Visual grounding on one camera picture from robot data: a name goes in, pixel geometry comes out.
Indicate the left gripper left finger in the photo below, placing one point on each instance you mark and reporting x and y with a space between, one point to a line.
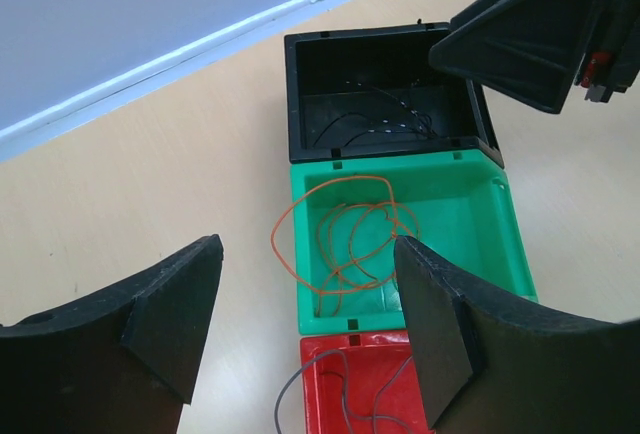
124 359

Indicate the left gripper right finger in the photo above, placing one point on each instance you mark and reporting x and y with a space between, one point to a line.
489 361

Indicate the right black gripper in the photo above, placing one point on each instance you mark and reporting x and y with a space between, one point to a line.
530 50

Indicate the red plastic bin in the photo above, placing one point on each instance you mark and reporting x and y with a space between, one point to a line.
361 383

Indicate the black plastic bin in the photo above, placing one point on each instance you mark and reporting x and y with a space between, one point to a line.
364 93

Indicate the green plastic bin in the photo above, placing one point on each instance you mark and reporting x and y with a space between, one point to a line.
456 203

